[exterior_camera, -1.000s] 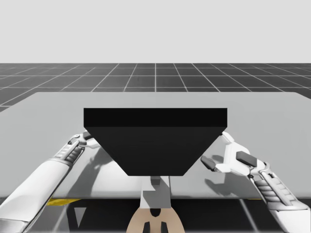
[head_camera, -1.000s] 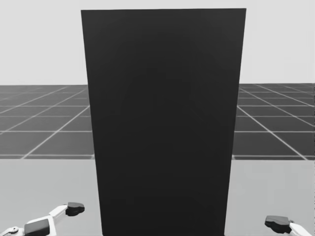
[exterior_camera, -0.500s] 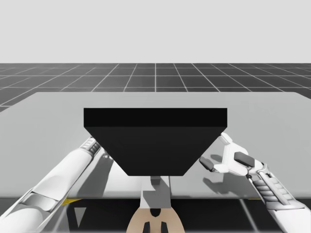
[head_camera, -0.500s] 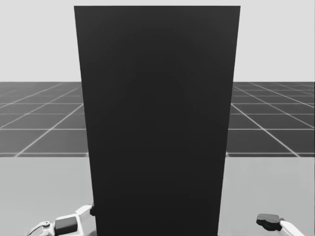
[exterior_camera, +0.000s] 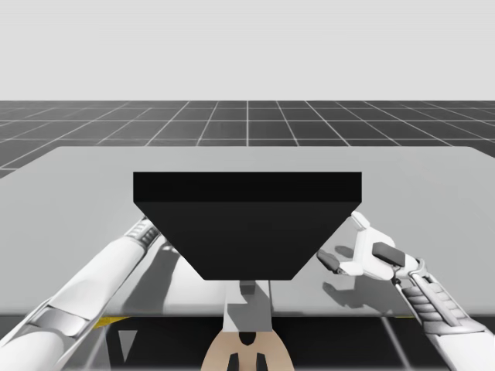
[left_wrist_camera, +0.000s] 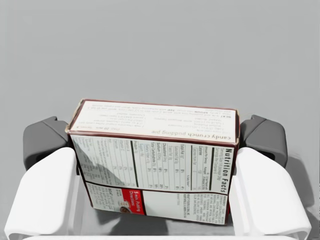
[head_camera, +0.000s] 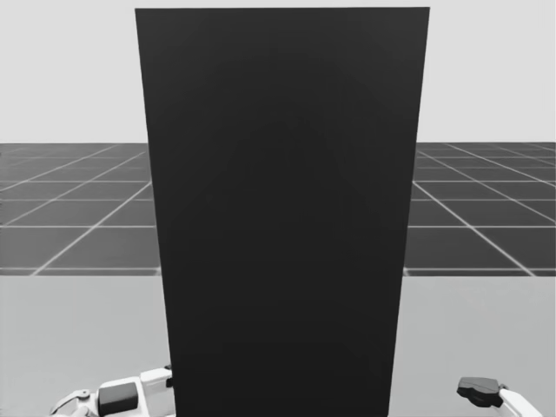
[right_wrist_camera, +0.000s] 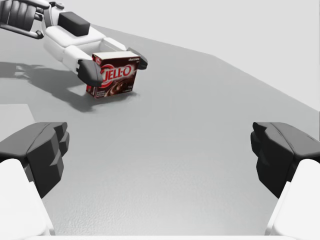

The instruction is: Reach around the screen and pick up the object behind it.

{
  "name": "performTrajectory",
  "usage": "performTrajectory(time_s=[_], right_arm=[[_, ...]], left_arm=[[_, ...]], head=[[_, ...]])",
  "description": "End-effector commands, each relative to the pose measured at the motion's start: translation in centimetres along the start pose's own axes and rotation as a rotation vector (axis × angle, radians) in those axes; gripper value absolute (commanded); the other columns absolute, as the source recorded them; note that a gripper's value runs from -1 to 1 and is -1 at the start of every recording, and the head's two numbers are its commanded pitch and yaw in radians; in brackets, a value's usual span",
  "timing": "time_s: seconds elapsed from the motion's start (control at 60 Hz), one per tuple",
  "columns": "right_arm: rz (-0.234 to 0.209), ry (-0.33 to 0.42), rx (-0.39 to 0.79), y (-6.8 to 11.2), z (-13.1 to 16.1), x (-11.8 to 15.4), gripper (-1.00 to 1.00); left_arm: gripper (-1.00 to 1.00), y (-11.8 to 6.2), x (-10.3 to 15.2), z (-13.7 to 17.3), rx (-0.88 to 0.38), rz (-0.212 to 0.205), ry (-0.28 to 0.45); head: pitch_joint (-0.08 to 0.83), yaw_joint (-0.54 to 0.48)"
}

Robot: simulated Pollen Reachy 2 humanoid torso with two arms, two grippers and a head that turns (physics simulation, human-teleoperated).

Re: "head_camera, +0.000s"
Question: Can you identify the black screen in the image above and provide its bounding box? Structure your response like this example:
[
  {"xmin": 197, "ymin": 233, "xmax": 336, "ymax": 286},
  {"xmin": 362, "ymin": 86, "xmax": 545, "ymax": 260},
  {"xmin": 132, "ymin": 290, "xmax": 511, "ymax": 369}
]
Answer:
[{"xmin": 134, "ymin": 6, "xmax": 431, "ymax": 417}]

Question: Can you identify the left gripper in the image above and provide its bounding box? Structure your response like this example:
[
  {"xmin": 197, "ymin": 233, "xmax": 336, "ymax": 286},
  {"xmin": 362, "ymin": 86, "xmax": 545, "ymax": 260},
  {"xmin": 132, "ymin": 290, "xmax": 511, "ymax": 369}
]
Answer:
[{"xmin": 96, "ymin": 366, "xmax": 175, "ymax": 417}]

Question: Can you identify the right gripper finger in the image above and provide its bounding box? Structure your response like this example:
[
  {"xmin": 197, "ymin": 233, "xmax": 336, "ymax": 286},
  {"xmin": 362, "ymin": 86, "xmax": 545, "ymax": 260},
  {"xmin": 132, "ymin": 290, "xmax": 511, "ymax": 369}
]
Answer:
[{"xmin": 456, "ymin": 376, "xmax": 545, "ymax": 417}]

